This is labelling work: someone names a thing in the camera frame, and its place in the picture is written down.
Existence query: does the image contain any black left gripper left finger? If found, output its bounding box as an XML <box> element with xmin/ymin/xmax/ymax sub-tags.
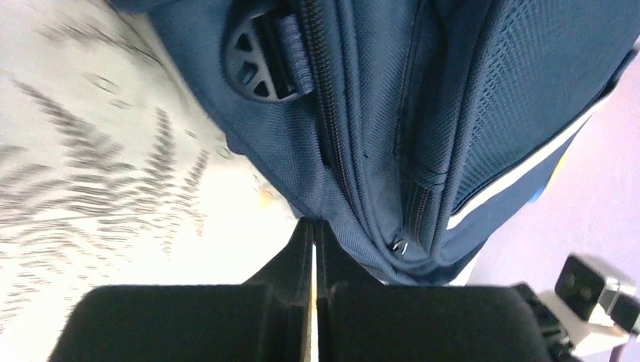
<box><xmin>50</xmin><ymin>218</ymin><xmax>314</xmax><ymax>361</ymax></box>

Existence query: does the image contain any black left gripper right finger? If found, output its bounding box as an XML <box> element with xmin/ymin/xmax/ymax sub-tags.
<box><xmin>315</xmin><ymin>222</ymin><xmax>550</xmax><ymax>361</ymax></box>

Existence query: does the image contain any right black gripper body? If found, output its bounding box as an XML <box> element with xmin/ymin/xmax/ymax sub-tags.
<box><xmin>512</xmin><ymin>283</ymin><xmax>581</xmax><ymax>362</ymax></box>

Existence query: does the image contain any navy blue student backpack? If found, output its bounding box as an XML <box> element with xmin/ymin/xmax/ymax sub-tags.
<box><xmin>112</xmin><ymin>1</ymin><xmax>639</xmax><ymax>285</ymax></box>

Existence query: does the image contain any blue Pikachu cloth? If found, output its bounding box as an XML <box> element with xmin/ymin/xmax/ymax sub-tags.
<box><xmin>526</xmin><ymin>149</ymin><xmax>568</xmax><ymax>204</ymax></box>

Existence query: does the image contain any floral white table mat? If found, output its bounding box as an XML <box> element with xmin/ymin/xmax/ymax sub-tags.
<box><xmin>1</xmin><ymin>1</ymin><xmax>297</xmax><ymax>361</ymax></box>

